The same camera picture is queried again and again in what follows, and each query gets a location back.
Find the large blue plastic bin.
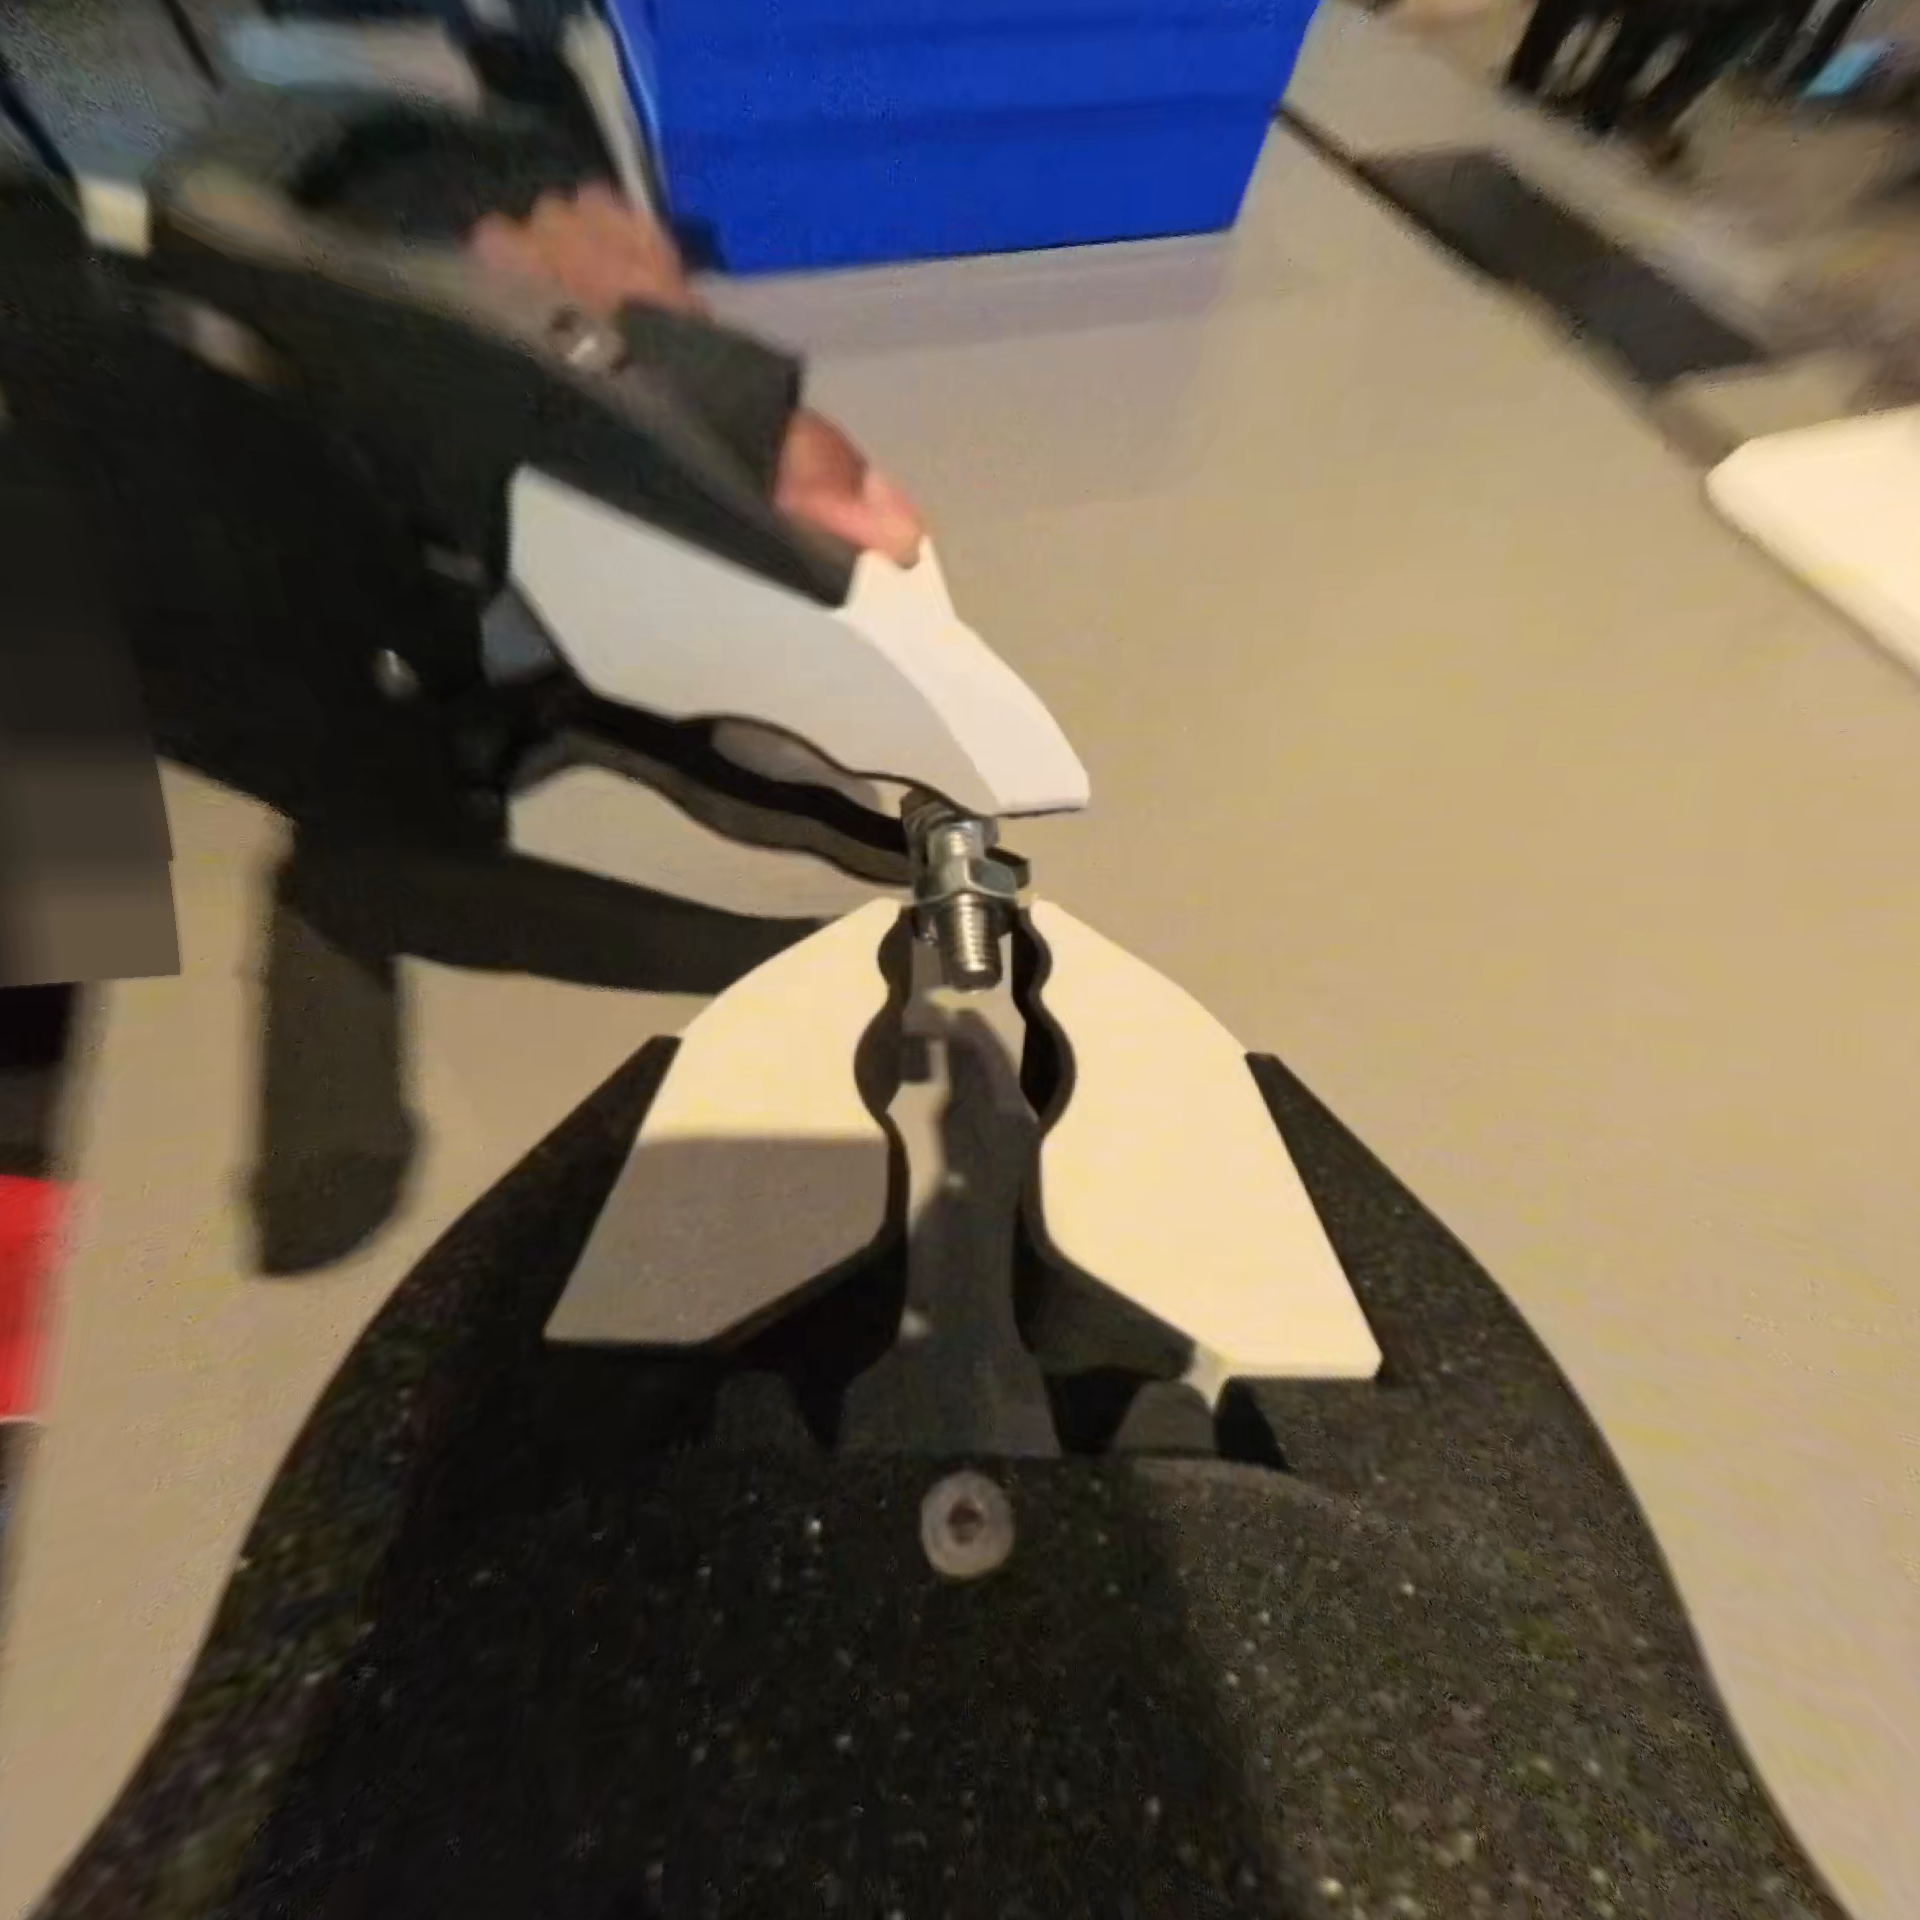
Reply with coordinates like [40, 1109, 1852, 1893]
[599, 0, 1325, 279]

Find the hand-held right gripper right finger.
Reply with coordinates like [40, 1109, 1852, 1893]
[1012, 895, 1385, 1385]

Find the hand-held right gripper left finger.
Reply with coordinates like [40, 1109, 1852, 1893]
[540, 895, 922, 1348]

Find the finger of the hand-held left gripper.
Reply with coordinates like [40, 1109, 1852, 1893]
[509, 701, 1037, 888]
[481, 463, 1092, 825]

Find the silver hex nut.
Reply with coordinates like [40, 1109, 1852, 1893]
[907, 853, 1033, 911]

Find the person's left hand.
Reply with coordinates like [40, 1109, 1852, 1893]
[487, 181, 928, 572]

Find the silver hex bolt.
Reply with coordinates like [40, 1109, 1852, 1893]
[901, 796, 1037, 992]

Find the black desk cable cover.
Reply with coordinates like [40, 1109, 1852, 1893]
[1368, 142, 1770, 389]

